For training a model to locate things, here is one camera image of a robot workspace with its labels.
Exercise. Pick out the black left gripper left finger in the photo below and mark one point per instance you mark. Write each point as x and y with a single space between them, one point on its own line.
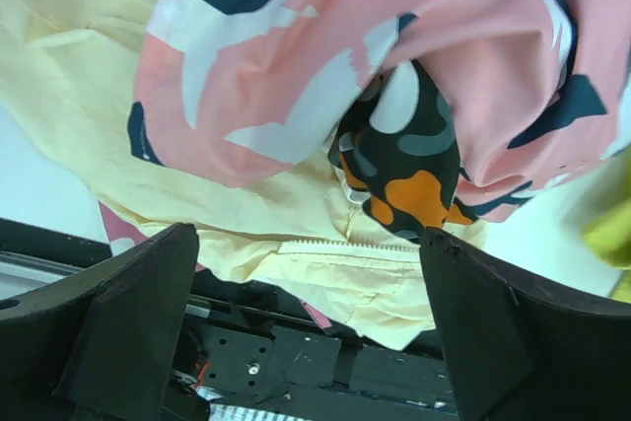
100 344

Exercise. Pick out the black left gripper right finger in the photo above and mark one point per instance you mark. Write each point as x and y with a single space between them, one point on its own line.
519 346

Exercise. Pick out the yellow-green cloth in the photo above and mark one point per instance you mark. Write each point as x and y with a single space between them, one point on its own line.
608 238

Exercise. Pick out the black orange grey patterned cloth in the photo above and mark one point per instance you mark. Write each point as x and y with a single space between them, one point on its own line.
396 148

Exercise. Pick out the pink white navy patterned cloth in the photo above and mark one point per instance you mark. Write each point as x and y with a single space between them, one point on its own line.
468 46

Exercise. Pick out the pale yellow cloth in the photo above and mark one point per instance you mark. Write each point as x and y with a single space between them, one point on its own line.
68 74

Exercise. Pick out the black metal table frame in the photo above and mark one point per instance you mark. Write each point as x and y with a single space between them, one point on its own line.
251 353

